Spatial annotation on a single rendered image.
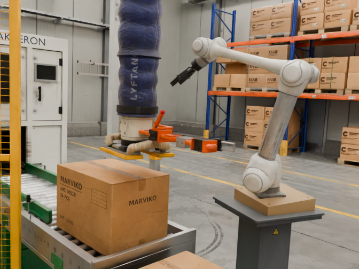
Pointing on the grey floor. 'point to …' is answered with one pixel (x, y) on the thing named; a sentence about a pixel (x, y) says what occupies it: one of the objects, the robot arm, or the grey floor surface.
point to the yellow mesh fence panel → (15, 263)
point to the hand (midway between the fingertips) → (176, 82)
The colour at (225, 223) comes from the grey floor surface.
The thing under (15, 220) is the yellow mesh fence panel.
